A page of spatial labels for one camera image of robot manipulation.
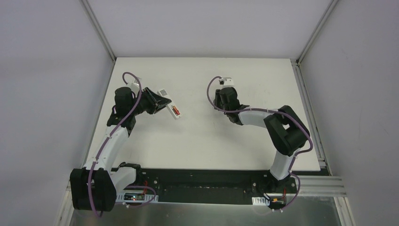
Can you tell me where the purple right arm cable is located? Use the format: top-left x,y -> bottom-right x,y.
207,76 -> 314,213

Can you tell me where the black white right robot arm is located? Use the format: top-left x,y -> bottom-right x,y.
213,87 -> 310,193

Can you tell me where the white remote control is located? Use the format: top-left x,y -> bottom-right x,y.
157,89 -> 182,120

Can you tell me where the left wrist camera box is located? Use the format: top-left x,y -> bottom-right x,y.
127,78 -> 142,93

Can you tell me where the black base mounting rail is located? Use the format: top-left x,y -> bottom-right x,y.
116,168 -> 297,205

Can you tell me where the orange red AAA battery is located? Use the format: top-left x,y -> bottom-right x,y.
172,106 -> 180,116

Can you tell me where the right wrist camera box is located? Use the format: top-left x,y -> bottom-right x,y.
219,77 -> 234,89

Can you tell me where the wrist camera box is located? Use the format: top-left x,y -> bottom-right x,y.
127,78 -> 142,93
219,77 -> 234,89

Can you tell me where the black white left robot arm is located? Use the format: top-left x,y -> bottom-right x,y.
70,87 -> 172,212

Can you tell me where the aluminium frame rail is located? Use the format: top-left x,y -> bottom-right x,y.
58,57 -> 352,226

